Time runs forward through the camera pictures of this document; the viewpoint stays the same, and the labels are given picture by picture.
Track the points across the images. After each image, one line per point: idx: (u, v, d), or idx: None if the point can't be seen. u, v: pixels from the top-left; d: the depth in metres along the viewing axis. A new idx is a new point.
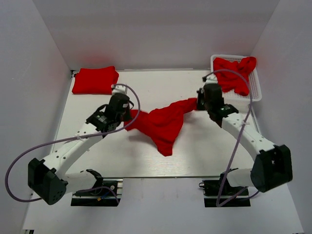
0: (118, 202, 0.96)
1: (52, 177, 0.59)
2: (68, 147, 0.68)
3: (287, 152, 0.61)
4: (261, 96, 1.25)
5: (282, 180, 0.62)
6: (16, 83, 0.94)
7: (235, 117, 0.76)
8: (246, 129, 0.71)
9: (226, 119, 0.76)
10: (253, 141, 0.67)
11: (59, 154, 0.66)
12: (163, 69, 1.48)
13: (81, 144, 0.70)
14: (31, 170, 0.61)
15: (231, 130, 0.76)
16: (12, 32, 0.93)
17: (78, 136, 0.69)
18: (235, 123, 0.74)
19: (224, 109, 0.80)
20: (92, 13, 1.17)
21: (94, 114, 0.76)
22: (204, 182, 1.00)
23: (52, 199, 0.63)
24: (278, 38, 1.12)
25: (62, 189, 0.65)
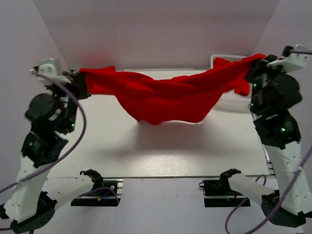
0: (118, 202, 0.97)
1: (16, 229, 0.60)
2: (19, 192, 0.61)
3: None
4: None
5: None
6: (16, 83, 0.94)
7: (292, 153, 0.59)
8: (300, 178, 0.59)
9: (281, 151, 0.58)
10: (298, 197, 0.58)
11: (13, 204, 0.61)
12: (163, 69, 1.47)
13: (27, 186, 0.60)
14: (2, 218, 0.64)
15: (276, 161, 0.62)
16: (12, 31, 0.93)
17: (17, 182, 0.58)
18: (288, 162, 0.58)
19: (285, 129, 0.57)
20: (92, 12, 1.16)
21: (28, 142, 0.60)
22: (204, 182, 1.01)
23: (43, 222, 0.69)
24: (278, 38, 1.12)
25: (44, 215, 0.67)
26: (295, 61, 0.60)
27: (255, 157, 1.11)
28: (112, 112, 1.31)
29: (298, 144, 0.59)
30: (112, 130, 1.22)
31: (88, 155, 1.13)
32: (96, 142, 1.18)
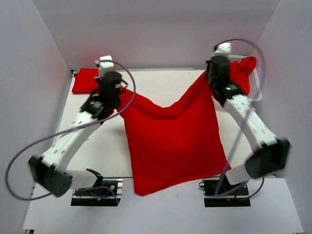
0: (118, 202, 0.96)
1: (53, 175, 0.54)
2: (65, 142, 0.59)
3: (287, 146, 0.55)
4: (261, 96, 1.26)
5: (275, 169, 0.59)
6: (16, 83, 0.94)
7: (240, 101, 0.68)
8: (250, 116, 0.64)
9: (230, 102, 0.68)
10: (255, 130, 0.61)
11: (57, 148, 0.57)
12: (162, 69, 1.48)
13: (77, 135, 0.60)
14: (33, 168, 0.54)
15: (232, 113, 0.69)
16: (12, 32, 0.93)
17: (73, 127, 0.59)
18: (240, 108, 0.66)
19: (229, 89, 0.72)
20: (92, 13, 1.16)
21: (87, 102, 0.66)
22: (204, 182, 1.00)
23: (59, 192, 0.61)
24: (278, 38, 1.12)
25: (66, 182, 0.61)
26: (221, 50, 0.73)
27: None
28: None
29: (243, 97, 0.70)
30: (111, 130, 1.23)
31: (88, 155, 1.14)
32: (96, 142, 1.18)
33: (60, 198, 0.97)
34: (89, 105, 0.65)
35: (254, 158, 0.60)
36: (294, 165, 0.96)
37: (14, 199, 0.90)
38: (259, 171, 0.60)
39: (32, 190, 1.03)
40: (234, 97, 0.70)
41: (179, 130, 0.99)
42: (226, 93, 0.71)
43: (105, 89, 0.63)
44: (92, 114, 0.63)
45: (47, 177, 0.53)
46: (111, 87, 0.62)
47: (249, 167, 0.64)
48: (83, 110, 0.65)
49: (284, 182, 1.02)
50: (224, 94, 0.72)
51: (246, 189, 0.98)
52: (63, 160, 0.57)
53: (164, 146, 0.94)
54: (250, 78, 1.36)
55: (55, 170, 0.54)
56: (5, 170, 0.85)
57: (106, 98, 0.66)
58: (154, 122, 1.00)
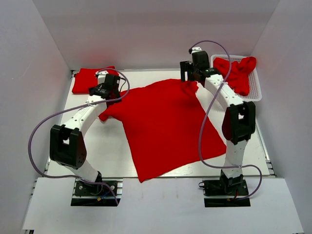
0: (118, 203, 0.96)
1: (77, 136, 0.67)
2: (83, 113, 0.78)
3: (253, 107, 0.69)
4: (260, 96, 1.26)
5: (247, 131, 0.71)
6: (16, 83, 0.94)
7: (217, 78, 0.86)
8: (224, 87, 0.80)
9: (208, 79, 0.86)
10: (227, 97, 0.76)
11: (76, 118, 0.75)
12: (162, 69, 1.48)
13: (92, 108, 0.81)
14: (56, 133, 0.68)
15: (210, 88, 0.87)
16: (11, 32, 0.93)
17: (88, 103, 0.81)
18: (216, 83, 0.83)
19: (207, 71, 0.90)
20: (92, 13, 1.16)
21: (94, 90, 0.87)
22: (204, 182, 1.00)
23: (78, 161, 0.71)
24: (278, 38, 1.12)
25: (83, 152, 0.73)
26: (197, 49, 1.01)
27: (255, 157, 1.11)
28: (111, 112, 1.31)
29: (220, 76, 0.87)
30: (111, 129, 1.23)
31: (88, 154, 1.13)
32: (96, 142, 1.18)
33: (61, 198, 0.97)
34: (96, 90, 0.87)
35: (227, 120, 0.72)
36: (294, 165, 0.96)
37: (14, 200, 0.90)
38: (232, 134, 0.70)
39: (32, 190, 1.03)
40: (210, 76, 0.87)
41: (171, 118, 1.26)
42: (204, 73, 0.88)
43: (109, 82, 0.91)
44: (101, 96, 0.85)
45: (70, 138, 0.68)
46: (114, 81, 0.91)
47: (225, 131, 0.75)
48: (92, 94, 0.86)
49: (284, 182, 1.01)
50: (203, 74, 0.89)
51: (246, 188, 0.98)
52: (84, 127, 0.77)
53: (157, 130, 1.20)
54: (250, 78, 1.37)
55: (76, 133, 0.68)
56: (5, 170, 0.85)
57: (107, 87, 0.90)
58: (152, 115, 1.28)
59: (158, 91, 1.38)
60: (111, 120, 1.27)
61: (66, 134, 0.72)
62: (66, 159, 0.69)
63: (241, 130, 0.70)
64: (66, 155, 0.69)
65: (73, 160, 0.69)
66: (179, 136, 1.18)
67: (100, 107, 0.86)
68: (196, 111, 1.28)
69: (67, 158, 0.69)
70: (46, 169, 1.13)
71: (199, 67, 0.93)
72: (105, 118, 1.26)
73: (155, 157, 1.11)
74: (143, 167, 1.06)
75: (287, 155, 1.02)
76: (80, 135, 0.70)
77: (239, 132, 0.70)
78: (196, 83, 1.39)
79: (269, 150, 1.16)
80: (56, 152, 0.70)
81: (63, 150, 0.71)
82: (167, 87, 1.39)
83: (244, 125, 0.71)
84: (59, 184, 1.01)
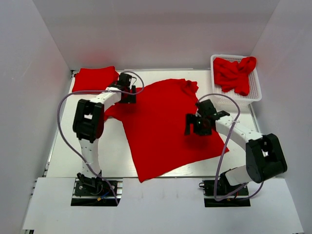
0: (118, 203, 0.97)
1: (101, 107, 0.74)
2: (104, 95, 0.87)
3: (276, 141, 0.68)
4: (260, 96, 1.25)
5: (275, 168, 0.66)
6: (16, 83, 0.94)
7: (226, 118, 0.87)
8: (237, 126, 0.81)
9: (218, 121, 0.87)
10: (243, 134, 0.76)
11: (99, 98, 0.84)
12: (162, 69, 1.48)
13: (111, 94, 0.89)
14: (81, 106, 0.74)
15: (223, 130, 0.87)
16: (11, 32, 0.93)
17: (108, 90, 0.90)
18: (227, 123, 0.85)
19: (216, 114, 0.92)
20: (92, 13, 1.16)
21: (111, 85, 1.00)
22: (204, 182, 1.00)
23: (97, 133, 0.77)
24: (278, 38, 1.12)
25: (101, 127, 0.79)
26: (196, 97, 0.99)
27: None
28: None
29: (229, 116, 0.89)
30: (111, 129, 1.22)
31: None
32: None
33: (61, 198, 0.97)
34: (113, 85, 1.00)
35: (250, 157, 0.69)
36: (294, 165, 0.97)
37: (14, 199, 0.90)
38: (262, 175, 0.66)
39: (32, 190, 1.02)
40: (220, 118, 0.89)
41: (170, 118, 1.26)
42: (213, 117, 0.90)
43: (123, 79, 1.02)
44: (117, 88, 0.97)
45: (95, 110, 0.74)
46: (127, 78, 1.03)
47: (252, 172, 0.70)
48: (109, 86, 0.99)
49: (284, 182, 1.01)
50: (213, 118, 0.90)
51: (246, 188, 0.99)
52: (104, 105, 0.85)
53: (157, 131, 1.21)
54: (250, 78, 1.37)
55: (100, 106, 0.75)
56: (5, 170, 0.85)
57: (122, 83, 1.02)
58: (151, 115, 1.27)
59: (158, 92, 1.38)
60: (110, 120, 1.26)
61: (89, 108, 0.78)
62: (86, 130, 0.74)
63: (270, 168, 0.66)
64: (87, 125, 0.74)
65: (93, 130, 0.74)
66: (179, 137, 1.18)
67: (115, 97, 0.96)
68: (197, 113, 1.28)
69: (88, 128, 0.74)
70: (46, 169, 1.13)
71: (205, 114, 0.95)
72: (106, 118, 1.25)
73: (156, 158, 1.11)
74: (143, 167, 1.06)
75: (287, 155, 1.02)
76: (102, 108, 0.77)
77: (267, 171, 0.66)
78: (196, 83, 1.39)
79: None
80: (78, 123, 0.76)
81: (85, 121, 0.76)
82: (168, 87, 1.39)
83: (271, 162, 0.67)
84: (59, 184, 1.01)
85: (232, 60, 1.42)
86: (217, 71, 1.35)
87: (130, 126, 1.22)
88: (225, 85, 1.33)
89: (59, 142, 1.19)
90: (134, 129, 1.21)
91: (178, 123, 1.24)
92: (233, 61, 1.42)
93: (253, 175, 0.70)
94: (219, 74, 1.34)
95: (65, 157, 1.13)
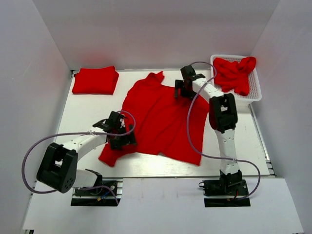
0: (118, 203, 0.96)
1: (73, 157, 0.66)
2: (84, 138, 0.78)
3: (231, 97, 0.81)
4: (261, 96, 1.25)
5: (229, 119, 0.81)
6: (16, 83, 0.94)
7: (201, 80, 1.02)
8: (207, 86, 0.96)
9: (194, 82, 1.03)
10: (210, 92, 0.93)
11: (76, 142, 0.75)
12: (162, 69, 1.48)
13: (92, 137, 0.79)
14: (52, 151, 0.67)
15: (197, 89, 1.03)
16: (11, 32, 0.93)
17: (90, 131, 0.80)
18: (201, 83, 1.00)
19: (194, 77, 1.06)
20: (91, 13, 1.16)
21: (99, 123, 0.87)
22: (204, 182, 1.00)
23: (65, 186, 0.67)
24: (278, 38, 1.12)
25: (72, 178, 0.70)
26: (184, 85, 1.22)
27: (255, 157, 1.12)
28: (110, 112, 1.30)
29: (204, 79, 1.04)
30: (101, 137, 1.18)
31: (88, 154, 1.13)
32: None
33: (60, 198, 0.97)
34: (100, 124, 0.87)
35: (211, 111, 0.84)
36: (293, 165, 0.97)
37: (14, 199, 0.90)
38: (218, 123, 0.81)
39: (32, 190, 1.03)
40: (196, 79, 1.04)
41: (163, 115, 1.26)
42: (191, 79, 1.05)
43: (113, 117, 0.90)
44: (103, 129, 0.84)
45: (66, 159, 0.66)
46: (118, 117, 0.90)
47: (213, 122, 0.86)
48: (94, 126, 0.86)
49: (284, 182, 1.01)
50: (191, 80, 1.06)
51: (246, 188, 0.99)
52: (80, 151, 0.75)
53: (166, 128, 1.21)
54: (250, 78, 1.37)
55: (72, 154, 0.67)
56: (5, 170, 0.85)
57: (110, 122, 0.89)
58: (146, 121, 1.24)
59: (134, 101, 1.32)
60: (120, 160, 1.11)
61: (61, 155, 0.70)
62: (53, 181, 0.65)
63: (224, 119, 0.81)
64: (54, 176, 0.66)
65: (61, 183, 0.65)
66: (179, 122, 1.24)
67: (100, 139, 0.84)
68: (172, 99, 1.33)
69: (54, 179, 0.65)
70: None
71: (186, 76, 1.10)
72: (111, 163, 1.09)
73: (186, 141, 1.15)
74: (188, 153, 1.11)
75: (287, 155, 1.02)
76: (75, 157, 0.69)
77: (222, 121, 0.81)
78: (161, 72, 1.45)
79: (269, 150, 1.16)
80: (44, 172, 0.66)
81: (53, 170, 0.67)
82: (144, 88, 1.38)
83: (226, 115, 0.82)
84: None
85: (232, 60, 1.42)
86: (217, 71, 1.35)
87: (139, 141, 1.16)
88: (225, 85, 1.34)
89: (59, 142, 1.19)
90: (142, 137, 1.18)
91: (171, 113, 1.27)
92: (233, 61, 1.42)
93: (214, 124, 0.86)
94: (219, 75, 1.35)
95: None
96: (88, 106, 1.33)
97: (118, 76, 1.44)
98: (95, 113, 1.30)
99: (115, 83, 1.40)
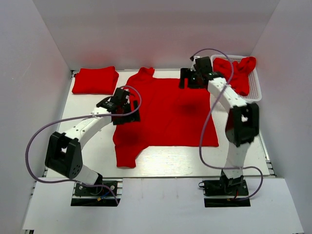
0: (118, 203, 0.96)
1: (75, 146, 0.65)
2: (86, 124, 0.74)
3: (256, 109, 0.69)
4: (260, 96, 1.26)
5: (250, 134, 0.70)
6: (16, 83, 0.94)
7: (220, 81, 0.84)
8: (227, 90, 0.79)
9: (211, 82, 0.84)
10: (230, 99, 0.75)
11: (78, 128, 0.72)
12: (162, 69, 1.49)
13: (96, 121, 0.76)
14: (55, 141, 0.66)
15: (213, 91, 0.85)
16: (11, 32, 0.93)
17: (93, 115, 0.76)
18: (219, 85, 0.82)
19: (211, 74, 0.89)
20: (91, 13, 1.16)
21: (103, 101, 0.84)
22: (203, 182, 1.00)
23: (71, 172, 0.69)
24: (278, 38, 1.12)
25: (79, 164, 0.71)
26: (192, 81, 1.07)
27: (255, 157, 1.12)
28: None
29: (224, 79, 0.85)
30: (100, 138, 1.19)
31: (88, 154, 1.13)
32: (95, 141, 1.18)
33: (61, 198, 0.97)
34: (104, 103, 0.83)
35: (230, 122, 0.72)
36: (294, 165, 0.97)
37: (14, 199, 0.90)
38: (236, 136, 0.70)
39: (32, 190, 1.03)
40: (214, 79, 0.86)
41: (163, 110, 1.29)
42: (207, 77, 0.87)
43: (118, 94, 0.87)
44: (107, 109, 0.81)
45: (68, 148, 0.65)
46: (124, 95, 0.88)
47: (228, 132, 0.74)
48: (98, 106, 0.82)
49: (284, 182, 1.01)
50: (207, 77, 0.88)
51: (246, 188, 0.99)
52: (83, 138, 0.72)
53: (171, 120, 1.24)
54: (250, 78, 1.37)
55: (75, 144, 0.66)
56: (5, 170, 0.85)
57: (115, 100, 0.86)
58: (149, 117, 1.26)
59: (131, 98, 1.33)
60: (137, 160, 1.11)
61: (65, 143, 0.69)
62: (60, 167, 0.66)
63: (243, 131, 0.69)
64: (61, 163, 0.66)
65: (67, 170, 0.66)
66: (178, 113, 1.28)
67: (104, 122, 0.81)
68: (166, 92, 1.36)
69: (62, 166, 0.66)
70: (46, 169, 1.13)
71: (202, 71, 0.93)
72: (130, 164, 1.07)
73: (186, 127, 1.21)
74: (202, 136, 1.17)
75: (287, 155, 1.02)
76: (78, 146, 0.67)
77: (240, 133, 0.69)
78: (152, 68, 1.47)
79: (269, 150, 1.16)
80: (51, 160, 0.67)
81: (60, 157, 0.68)
82: (139, 84, 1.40)
83: (248, 127, 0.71)
84: (59, 184, 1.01)
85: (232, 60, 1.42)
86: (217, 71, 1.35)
87: (147, 137, 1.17)
88: None
89: None
90: (149, 132, 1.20)
91: (170, 107, 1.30)
92: (233, 61, 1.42)
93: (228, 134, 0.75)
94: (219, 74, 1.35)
95: None
96: (88, 107, 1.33)
97: (118, 76, 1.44)
98: None
99: (115, 83, 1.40)
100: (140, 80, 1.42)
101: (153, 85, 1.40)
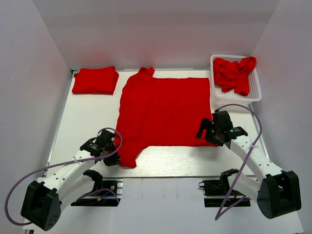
0: (118, 202, 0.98)
1: (52, 199, 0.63)
2: (67, 170, 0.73)
3: (295, 179, 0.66)
4: (260, 96, 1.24)
5: (290, 207, 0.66)
6: (16, 83, 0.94)
7: (244, 140, 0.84)
8: (254, 152, 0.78)
9: (234, 141, 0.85)
10: (261, 165, 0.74)
11: (58, 176, 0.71)
12: (162, 69, 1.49)
13: (77, 166, 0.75)
14: (32, 191, 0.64)
15: (238, 151, 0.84)
16: (11, 32, 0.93)
17: (75, 160, 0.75)
18: (243, 146, 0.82)
19: (233, 131, 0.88)
20: (91, 13, 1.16)
21: (87, 143, 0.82)
22: (204, 182, 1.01)
23: (48, 224, 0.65)
24: (278, 37, 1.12)
25: (56, 214, 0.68)
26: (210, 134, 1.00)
27: None
28: (110, 111, 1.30)
29: (246, 137, 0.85)
30: None
31: None
32: None
33: None
34: (88, 145, 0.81)
35: (265, 194, 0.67)
36: (293, 165, 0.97)
37: (14, 200, 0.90)
38: (273, 211, 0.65)
39: None
40: (237, 138, 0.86)
41: (163, 109, 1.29)
42: (230, 135, 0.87)
43: (104, 136, 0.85)
44: (90, 152, 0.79)
45: (45, 201, 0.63)
46: (109, 137, 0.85)
47: (263, 206, 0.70)
48: (82, 148, 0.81)
49: None
50: (228, 134, 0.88)
51: None
52: (63, 186, 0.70)
53: (171, 120, 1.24)
54: (250, 78, 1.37)
55: (52, 195, 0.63)
56: (5, 170, 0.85)
57: (100, 142, 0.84)
58: (149, 117, 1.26)
59: (130, 98, 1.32)
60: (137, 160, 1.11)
61: (44, 191, 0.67)
62: (35, 220, 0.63)
63: (283, 206, 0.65)
64: (35, 217, 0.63)
65: (42, 223, 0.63)
66: (178, 112, 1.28)
67: (87, 165, 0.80)
68: (166, 92, 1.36)
69: (36, 219, 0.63)
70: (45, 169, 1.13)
71: (221, 127, 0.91)
72: (130, 164, 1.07)
73: (186, 127, 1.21)
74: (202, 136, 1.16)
75: (287, 155, 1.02)
76: (57, 198, 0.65)
77: (280, 209, 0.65)
78: (152, 68, 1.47)
79: (269, 150, 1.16)
80: (26, 211, 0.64)
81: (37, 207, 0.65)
82: (139, 84, 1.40)
83: (286, 200, 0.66)
84: None
85: (232, 60, 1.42)
86: (217, 71, 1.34)
87: (147, 137, 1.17)
88: (225, 85, 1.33)
89: (60, 142, 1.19)
90: (149, 132, 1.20)
91: (170, 107, 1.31)
92: (233, 61, 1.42)
93: (262, 205, 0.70)
94: (219, 75, 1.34)
95: (66, 157, 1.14)
96: (88, 106, 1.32)
97: (118, 76, 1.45)
98: (95, 113, 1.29)
99: (115, 83, 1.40)
100: (140, 80, 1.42)
101: (152, 85, 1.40)
